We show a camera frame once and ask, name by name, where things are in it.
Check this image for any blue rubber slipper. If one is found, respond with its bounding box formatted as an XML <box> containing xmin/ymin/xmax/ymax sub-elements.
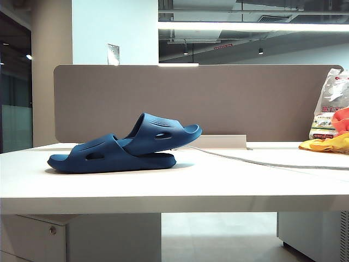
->
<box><xmin>119</xmin><ymin>112</ymin><xmax>203</xmax><ymax>158</ymax></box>
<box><xmin>46</xmin><ymin>133</ymin><xmax>177</xmax><ymax>174</ymax></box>

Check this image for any brown desk partition panel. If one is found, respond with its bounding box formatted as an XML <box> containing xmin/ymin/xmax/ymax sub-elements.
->
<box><xmin>53</xmin><ymin>64</ymin><xmax>345</xmax><ymax>143</ymax></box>

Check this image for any short white light strip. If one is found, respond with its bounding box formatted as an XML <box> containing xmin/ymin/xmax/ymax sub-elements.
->
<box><xmin>158</xmin><ymin>62</ymin><xmax>200</xmax><ymax>67</ymax></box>

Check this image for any long linear ceiling light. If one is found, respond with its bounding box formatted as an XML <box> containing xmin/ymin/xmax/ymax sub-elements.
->
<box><xmin>158</xmin><ymin>21</ymin><xmax>349</xmax><ymax>31</ymax></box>

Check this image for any printed plastic snack bag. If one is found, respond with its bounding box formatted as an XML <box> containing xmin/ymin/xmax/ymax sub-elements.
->
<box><xmin>309</xmin><ymin>68</ymin><xmax>349</xmax><ymax>140</ymax></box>

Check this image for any yellow cloth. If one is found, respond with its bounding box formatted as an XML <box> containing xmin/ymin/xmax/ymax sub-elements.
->
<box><xmin>298</xmin><ymin>133</ymin><xmax>349</xmax><ymax>153</ymax></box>

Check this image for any dark glass door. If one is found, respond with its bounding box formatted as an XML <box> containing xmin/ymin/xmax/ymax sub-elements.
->
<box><xmin>0</xmin><ymin>10</ymin><xmax>33</xmax><ymax>153</ymax></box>

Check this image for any orange red cloth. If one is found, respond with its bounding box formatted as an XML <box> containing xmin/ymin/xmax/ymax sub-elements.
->
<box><xmin>331</xmin><ymin>107</ymin><xmax>349</xmax><ymax>134</ymax></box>

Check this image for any white drawer cabinet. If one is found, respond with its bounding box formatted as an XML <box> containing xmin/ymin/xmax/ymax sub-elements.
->
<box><xmin>0</xmin><ymin>214</ymin><xmax>162</xmax><ymax>262</ymax></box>

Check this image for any silver wall plate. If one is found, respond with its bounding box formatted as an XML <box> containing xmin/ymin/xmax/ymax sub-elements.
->
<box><xmin>107</xmin><ymin>43</ymin><xmax>121</xmax><ymax>66</ymax></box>

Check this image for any white pedestal cabinet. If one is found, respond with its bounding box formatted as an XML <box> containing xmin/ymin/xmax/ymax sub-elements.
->
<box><xmin>277</xmin><ymin>211</ymin><xmax>349</xmax><ymax>262</ymax></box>

